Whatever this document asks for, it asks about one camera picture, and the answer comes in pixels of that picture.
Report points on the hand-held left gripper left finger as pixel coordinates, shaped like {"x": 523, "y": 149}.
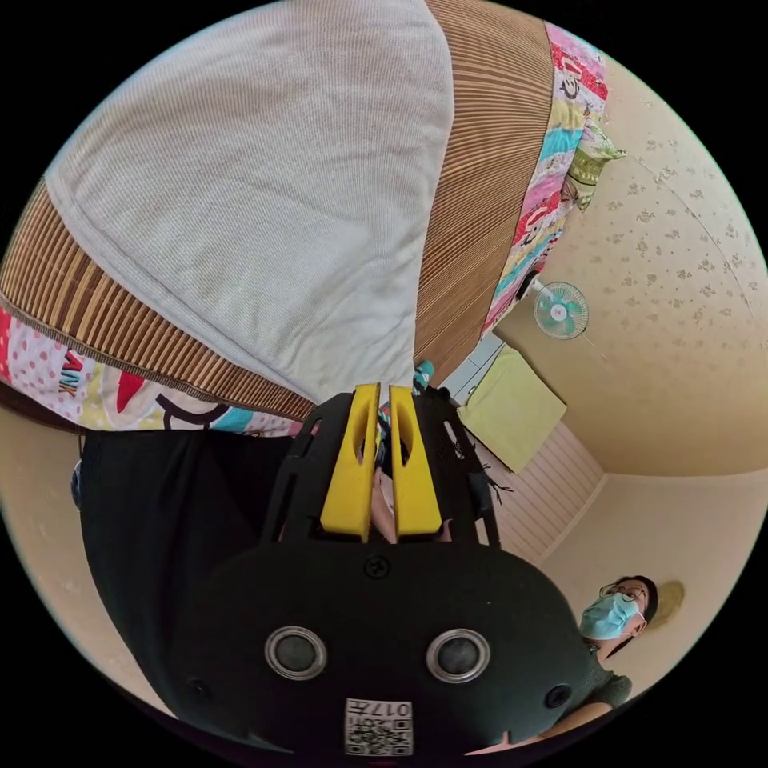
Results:
{"x": 351, "y": 474}

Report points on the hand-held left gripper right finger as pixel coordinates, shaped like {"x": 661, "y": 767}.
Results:
{"x": 415, "y": 480}

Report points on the person's left forearm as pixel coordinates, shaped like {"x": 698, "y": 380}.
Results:
{"x": 570, "y": 725}

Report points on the white pants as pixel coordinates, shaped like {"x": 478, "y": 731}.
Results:
{"x": 258, "y": 210}

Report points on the yellow-green cupboard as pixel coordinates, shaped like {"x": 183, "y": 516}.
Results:
{"x": 516, "y": 408}

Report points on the person's body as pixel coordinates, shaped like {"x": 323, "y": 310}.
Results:
{"x": 162, "y": 528}

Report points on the green electric fan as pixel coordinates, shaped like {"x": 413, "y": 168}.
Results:
{"x": 561, "y": 311}

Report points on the bed with woven mat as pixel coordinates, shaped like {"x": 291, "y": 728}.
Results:
{"x": 486, "y": 180}

